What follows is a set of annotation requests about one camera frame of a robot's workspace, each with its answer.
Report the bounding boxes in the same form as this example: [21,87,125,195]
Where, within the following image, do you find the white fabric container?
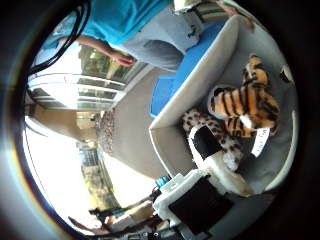
[148,14,299,194]

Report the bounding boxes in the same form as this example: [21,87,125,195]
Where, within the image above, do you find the orange black striped tiger plush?
[208,53,282,158]

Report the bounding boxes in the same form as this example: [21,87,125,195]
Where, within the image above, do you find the grey apartment building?
[78,146,103,168]

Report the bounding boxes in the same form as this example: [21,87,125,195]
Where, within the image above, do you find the person in teal shirt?
[43,0,204,73]

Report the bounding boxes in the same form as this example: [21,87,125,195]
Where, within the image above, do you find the glass sliding door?
[28,43,148,111]

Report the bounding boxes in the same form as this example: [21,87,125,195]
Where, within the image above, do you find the brown spotted white plush toy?
[181,108,246,173]

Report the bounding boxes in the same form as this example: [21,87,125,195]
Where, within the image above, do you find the black cable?
[28,0,93,76]

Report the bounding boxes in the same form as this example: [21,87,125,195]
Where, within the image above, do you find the person in striped shirt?
[173,0,256,33]

